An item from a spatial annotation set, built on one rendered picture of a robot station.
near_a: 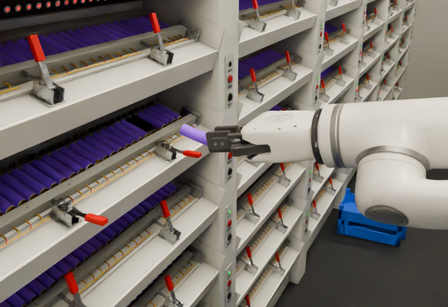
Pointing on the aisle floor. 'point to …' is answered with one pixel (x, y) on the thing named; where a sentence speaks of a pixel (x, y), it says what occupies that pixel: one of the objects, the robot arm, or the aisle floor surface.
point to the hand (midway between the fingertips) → (223, 139)
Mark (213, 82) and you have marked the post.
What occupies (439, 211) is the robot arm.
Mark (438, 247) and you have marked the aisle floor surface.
